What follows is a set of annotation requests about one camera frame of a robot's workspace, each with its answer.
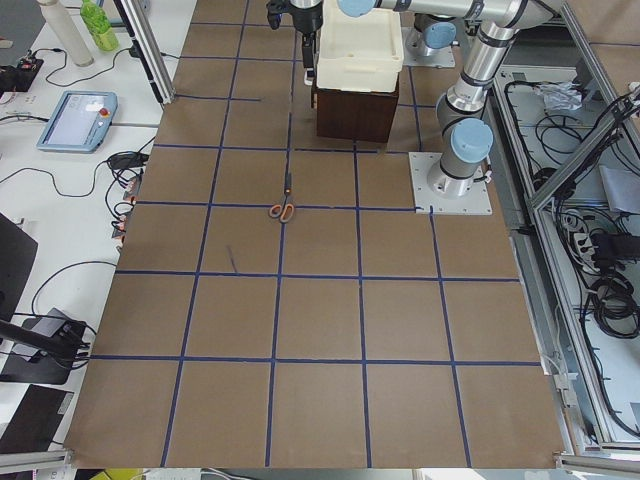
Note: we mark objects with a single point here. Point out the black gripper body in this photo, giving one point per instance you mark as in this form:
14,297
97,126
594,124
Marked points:
308,19

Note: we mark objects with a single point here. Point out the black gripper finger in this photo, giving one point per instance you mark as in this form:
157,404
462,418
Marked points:
306,51

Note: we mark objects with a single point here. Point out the orange handled scissors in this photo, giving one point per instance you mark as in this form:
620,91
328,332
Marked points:
284,210

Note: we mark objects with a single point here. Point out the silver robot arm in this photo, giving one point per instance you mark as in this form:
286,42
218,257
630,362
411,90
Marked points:
434,33
467,138

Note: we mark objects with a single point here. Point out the dark brown drawer cabinet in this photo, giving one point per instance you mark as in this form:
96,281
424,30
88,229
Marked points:
355,115

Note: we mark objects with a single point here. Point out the cream plastic tray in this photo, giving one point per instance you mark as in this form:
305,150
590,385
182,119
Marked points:
363,54

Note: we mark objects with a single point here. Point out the green plastic bottle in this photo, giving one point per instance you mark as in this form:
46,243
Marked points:
98,26

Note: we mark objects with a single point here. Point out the black power adapter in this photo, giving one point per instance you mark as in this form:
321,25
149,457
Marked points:
127,160

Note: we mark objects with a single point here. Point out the blue teach pendant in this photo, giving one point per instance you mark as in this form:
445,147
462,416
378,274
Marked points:
79,122

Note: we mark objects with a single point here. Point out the beige cardboard tube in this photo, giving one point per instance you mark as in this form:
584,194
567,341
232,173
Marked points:
59,20

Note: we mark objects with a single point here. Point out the crumpled white paper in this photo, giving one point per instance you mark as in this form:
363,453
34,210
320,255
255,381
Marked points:
559,96

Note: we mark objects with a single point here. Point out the black monitor stand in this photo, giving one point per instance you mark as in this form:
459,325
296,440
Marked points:
44,347

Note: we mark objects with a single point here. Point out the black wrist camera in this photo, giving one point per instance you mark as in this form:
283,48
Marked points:
275,10

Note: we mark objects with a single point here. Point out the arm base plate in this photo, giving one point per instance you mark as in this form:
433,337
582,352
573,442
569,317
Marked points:
438,194
442,59

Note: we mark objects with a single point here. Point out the aluminium frame post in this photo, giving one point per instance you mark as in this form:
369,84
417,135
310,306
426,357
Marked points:
144,41

